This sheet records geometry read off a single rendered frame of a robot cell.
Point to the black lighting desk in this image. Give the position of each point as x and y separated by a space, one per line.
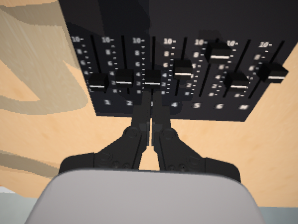
126 46

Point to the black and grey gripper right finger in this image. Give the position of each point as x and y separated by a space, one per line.
173 154

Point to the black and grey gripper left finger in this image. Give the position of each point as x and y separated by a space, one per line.
123 153

